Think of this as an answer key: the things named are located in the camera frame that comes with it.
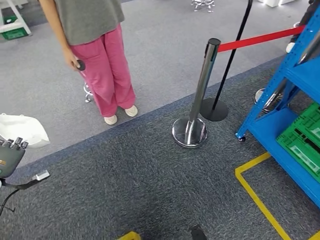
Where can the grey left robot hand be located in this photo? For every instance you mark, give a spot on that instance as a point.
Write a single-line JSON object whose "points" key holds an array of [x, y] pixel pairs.
{"points": [[8, 159]]}

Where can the white plastic mirror shell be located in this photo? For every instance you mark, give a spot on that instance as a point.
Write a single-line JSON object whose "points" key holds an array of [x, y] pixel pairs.
{"points": [[23, 129]]}

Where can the black round handheld object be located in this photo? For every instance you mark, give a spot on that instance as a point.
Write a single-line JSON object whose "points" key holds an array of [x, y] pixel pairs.
{"points": [[81, 65]]}

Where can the blue metal shelf rack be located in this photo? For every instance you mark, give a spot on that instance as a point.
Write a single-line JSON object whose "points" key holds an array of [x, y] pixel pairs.
{"points": [[275, 129]]}

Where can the chrome chair base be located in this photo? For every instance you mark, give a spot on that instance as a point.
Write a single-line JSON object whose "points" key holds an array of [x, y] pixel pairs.
{"points": [[202, 5], [87, 94]]}

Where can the green plastic crate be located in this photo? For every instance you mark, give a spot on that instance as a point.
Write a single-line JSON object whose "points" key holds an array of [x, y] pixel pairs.
{"points": [[311, 119], [295, 149], [15, 34]]}

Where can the person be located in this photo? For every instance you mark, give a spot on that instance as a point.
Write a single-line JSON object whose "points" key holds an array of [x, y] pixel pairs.
{"points": [[107, 73], [306, 16]]}

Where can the yellow floor tape rectangle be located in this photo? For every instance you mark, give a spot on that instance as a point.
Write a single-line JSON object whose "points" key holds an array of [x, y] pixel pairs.
{"points": [[130, 236]]}

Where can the black pole stand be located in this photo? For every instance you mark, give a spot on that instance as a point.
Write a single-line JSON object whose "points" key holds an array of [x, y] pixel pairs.
{"points": [[213, 111]]}

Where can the red barrier belt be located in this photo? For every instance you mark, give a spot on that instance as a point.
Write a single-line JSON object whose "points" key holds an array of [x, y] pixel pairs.
{"points": [[257, 39]]}

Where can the white display block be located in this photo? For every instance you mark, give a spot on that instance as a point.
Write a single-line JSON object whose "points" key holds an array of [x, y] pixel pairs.
{"points": [[272, 2]]}

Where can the white step frame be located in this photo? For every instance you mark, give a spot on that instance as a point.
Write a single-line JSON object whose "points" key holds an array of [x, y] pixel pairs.
{"points": [[15, 28]]}

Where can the chrome stanchion post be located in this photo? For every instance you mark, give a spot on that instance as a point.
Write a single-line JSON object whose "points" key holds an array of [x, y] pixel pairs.
{"points": [[309, 49], [200, 86]]}

